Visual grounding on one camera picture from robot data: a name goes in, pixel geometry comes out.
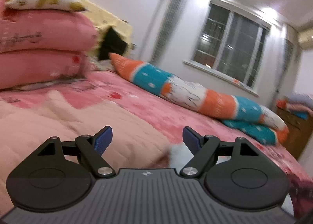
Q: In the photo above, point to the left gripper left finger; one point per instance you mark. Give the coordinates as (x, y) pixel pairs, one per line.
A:
(75, 159)

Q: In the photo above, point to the light blue down jacket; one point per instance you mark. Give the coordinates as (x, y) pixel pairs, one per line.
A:
(179, 156)

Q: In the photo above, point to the black cushion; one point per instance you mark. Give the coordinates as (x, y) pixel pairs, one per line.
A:
(111, 43)

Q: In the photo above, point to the pink folded quilt stack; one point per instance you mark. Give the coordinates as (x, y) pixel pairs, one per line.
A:
(43, 45)

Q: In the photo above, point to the folded blankets on cabinet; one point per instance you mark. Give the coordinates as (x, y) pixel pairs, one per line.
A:
(296, 102)

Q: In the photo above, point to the yellow cloth cover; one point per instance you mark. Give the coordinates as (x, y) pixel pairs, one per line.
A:
(102, 21)

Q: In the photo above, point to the orange teal rabbit rolled quilt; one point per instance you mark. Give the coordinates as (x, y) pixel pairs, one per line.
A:
(241, 113)

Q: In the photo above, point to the window with bars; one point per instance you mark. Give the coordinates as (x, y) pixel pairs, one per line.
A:
(230, 45)

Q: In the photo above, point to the right grey curtain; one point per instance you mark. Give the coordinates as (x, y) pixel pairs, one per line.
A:
(283, 60)

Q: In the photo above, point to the wall air conditioner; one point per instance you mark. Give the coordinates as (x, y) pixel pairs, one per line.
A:
(305, 39)

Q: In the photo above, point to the wooden cabinet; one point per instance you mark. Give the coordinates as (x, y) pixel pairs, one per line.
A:
(300, 131)

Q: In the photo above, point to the grey curtain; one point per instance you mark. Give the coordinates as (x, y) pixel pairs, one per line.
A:
(283, 60)
(170, 19)

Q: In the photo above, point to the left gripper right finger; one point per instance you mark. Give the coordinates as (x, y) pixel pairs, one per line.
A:
(206, 150)

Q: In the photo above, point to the left grey curtain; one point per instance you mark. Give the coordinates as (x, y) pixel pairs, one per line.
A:
(170, 19)

